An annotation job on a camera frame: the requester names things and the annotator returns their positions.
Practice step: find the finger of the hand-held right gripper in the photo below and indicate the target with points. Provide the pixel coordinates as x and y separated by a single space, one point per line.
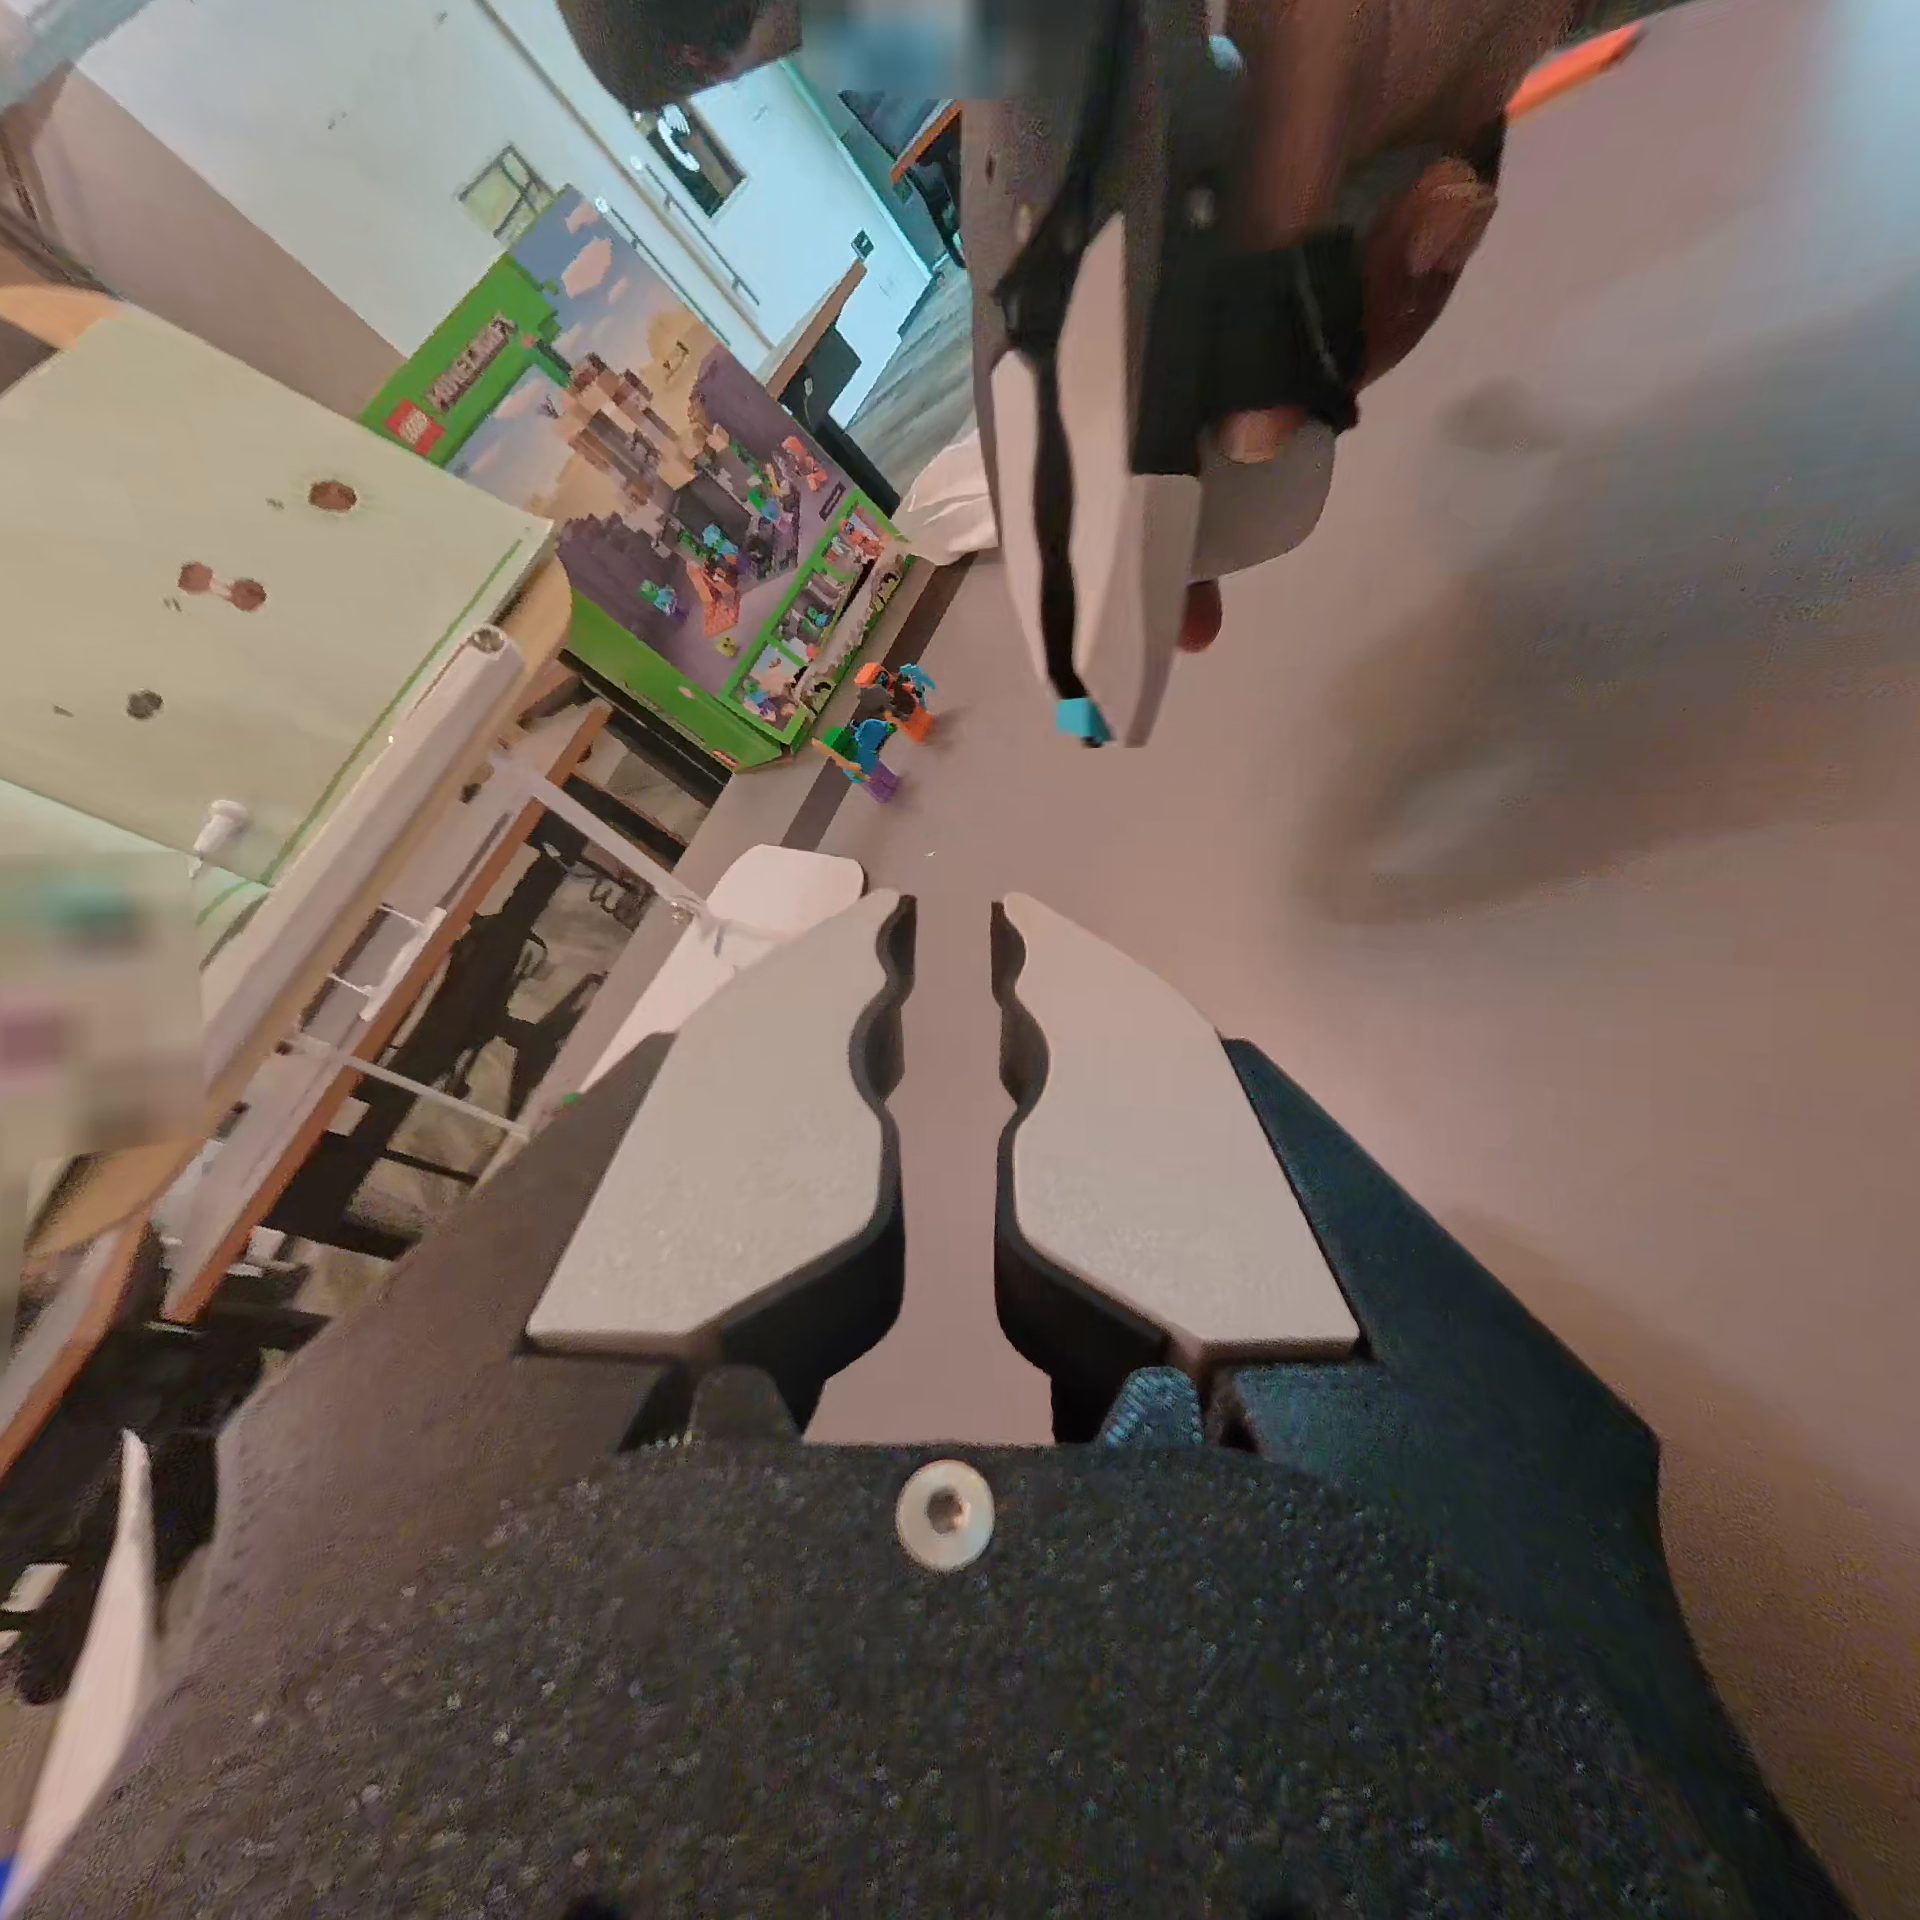
1014 480
1125 600

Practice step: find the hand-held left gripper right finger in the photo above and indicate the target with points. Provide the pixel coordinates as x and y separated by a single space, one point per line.
1172 1185

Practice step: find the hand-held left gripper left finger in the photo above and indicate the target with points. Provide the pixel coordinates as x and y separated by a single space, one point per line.
720 1185

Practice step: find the small blue toy creature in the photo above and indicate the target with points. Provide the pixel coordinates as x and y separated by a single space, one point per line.
1080 721

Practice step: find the small orange grey brick model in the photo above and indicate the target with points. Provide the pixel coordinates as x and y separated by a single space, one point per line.
902 698

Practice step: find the green headed toy minifigure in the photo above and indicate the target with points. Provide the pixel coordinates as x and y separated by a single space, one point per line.
874 746

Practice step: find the person's right hand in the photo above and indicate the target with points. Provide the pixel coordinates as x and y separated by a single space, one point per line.
1350 89

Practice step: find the white crumpled paper bag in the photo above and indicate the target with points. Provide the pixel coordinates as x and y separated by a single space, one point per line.
955 504

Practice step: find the white rounded board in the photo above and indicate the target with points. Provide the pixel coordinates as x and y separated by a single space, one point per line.
750 915

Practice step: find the black office chair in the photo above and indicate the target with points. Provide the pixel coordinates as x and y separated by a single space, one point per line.
495 975

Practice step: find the brick set cardboard box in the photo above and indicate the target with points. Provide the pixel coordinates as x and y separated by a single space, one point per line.
629 493

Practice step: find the wooden top office table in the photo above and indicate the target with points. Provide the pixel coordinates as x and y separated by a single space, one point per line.
242 1201

